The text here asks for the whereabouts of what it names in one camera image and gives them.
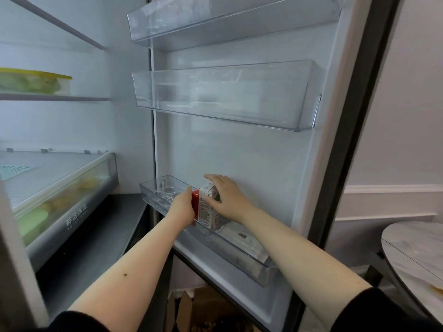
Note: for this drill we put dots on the person's left hand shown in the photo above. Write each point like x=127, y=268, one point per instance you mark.
x=180, y=212

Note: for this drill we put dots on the person's right hand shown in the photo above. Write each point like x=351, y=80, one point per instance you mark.
x=232, y=202

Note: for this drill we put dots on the person's right thumb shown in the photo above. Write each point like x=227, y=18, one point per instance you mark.
x=209, y=202

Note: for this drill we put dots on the person's left thumb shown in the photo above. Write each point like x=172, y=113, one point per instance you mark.
x=189, y=194

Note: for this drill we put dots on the red and white drink carton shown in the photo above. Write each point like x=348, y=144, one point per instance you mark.
x=207, y=217

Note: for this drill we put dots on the person's right forearm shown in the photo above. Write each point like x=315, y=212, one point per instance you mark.
x=304, y=262

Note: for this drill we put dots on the person's left forearm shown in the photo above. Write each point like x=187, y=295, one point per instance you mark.
x=138, y=273

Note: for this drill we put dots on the white plastic packet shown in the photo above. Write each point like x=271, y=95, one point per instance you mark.
x=242, y=238

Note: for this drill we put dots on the white refrigerator door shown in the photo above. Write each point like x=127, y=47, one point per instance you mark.
x=263, y=159

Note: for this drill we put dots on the clear shallow door bin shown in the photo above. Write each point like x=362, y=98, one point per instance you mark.
x=242, y=264

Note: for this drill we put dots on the refrigerator body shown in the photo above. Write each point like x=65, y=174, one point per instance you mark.
x=128, y=117

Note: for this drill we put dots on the yellow fruit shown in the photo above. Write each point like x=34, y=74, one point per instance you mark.
x=88, y=183

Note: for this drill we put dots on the brown cardboard box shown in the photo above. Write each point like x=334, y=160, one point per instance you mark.
x=204, y=307

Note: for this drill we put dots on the clear deep door bin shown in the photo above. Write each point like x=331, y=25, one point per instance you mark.
x=228, y=96

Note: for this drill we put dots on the clear crisper drawer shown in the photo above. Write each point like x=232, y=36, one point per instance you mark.
x=74, y=217

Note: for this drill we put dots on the white crisper cover shelf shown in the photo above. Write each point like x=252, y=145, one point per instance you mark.
x=52, y=172

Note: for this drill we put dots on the green vegetable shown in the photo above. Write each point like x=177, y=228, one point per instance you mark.
x=33, y=223

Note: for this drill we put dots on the glass refrigerator shelf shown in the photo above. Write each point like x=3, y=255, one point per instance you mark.
x=52, y=98
x=58, y=24

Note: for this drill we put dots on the black left sleeve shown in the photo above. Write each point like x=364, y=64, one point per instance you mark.
x=72, y=323

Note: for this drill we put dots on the black sleeve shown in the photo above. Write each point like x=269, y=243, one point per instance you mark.
x=72, y=323
x=380, y=312

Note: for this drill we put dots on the teal patterned mat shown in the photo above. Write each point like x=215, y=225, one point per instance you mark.
x=14, y=170

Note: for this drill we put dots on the yellow-lidded food container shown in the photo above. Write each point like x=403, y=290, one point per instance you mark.
x=31, y=82

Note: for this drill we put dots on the black right sleeve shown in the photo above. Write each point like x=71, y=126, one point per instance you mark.
x=380, y=312

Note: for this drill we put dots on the round marble table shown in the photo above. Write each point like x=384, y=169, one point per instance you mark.
x=415, y=252

